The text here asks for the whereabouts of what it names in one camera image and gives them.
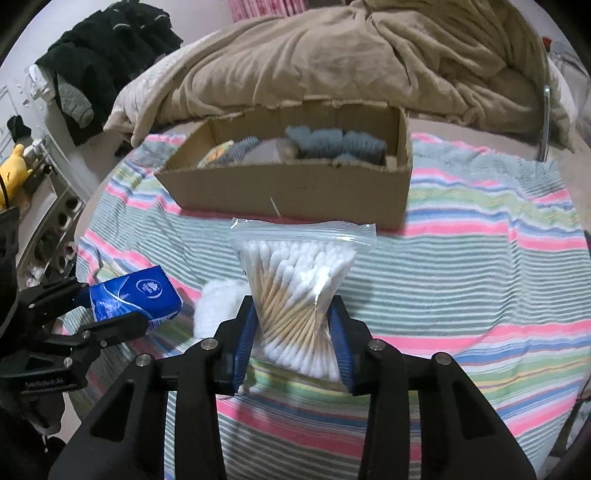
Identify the white cotton pads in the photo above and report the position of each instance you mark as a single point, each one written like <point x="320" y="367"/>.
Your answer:
<point x="220" y="301"/>

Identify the pink curtain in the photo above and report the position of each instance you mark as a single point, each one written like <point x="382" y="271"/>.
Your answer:
<point x="247" y="9"/>

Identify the striped colourful towel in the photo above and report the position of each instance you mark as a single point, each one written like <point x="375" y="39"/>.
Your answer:
<point x="492" y="266"/>

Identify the clear bag of items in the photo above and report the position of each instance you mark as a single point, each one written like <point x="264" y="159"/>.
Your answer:
<point x="273" y="151"/>

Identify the cream embroidered pillow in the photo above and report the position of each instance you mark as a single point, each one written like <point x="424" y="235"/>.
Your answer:
<point x="561" y="93"/>

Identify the capybara tissue pack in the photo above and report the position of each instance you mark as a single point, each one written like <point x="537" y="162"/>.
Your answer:
<point x="215" y="153"/>

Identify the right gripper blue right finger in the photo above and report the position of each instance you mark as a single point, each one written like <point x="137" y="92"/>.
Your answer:
<point x="339" y="326"/>

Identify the open cardboard box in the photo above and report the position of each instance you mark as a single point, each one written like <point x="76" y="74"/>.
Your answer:
<point x="307" y="190"/>

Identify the black hanging clothes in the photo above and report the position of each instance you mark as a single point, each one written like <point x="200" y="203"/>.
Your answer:
<point x="91" y="63"/>

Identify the beige fleece blanket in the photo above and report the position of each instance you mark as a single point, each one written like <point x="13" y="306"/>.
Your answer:
<point x="472" y="63"/>

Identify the dark grey sock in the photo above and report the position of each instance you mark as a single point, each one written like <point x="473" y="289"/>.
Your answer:
<point x="337" y="144"/>

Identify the yellow plush toy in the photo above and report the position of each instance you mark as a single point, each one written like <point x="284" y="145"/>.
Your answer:
<point x="14" y="173"/>

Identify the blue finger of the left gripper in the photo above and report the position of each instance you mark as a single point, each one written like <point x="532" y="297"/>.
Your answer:
<point x="66" y="292"/>
<point x="103" y="334"/>

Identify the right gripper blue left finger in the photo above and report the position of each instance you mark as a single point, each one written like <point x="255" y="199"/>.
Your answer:
<point x="247" y="327"/>

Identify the grey dotted sock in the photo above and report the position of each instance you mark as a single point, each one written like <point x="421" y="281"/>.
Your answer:
<point x="236" y="152"/>

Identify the blue tissue pack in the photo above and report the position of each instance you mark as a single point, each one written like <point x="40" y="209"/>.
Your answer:
<point x="147" y="291"/>

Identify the cotton swab bag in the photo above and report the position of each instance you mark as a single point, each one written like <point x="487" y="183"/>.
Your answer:
<point x="294" y="271"/>

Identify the white shelf unit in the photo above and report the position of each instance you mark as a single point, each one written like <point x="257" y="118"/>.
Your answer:
<point x="49" y="213"/>

